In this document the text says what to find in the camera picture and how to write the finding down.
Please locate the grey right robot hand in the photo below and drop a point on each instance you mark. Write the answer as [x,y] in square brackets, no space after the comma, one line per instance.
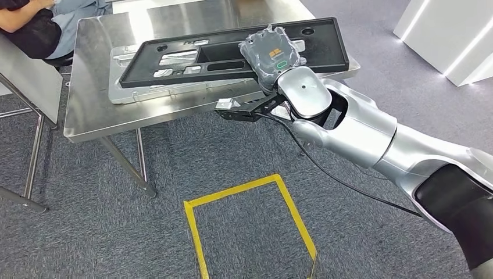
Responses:
[269,57]

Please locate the black plastic frame part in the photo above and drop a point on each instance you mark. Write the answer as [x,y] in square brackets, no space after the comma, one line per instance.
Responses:
[327,54]

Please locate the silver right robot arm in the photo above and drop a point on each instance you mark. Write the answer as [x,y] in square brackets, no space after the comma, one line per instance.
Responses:
[358,131]

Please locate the steel workbench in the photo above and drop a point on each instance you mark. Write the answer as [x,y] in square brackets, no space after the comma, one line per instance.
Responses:
[100,115]

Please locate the stamped silver metal panel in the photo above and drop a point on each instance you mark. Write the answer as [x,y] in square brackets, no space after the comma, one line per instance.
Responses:
[154,94]

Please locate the white illuminated plinth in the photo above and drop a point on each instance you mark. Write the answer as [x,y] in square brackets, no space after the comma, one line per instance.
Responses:
[443,30]

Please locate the yellow floor tape outline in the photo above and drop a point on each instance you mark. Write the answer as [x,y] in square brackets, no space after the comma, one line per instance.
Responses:
[192,231]

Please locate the black stool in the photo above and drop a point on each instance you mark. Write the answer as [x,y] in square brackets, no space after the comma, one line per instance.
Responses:
[57,61]

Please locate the steel table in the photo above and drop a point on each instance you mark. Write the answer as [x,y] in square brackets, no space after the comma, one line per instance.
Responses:
[30,77]

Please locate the person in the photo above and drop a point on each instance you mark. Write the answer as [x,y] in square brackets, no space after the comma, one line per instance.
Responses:
[30,38]

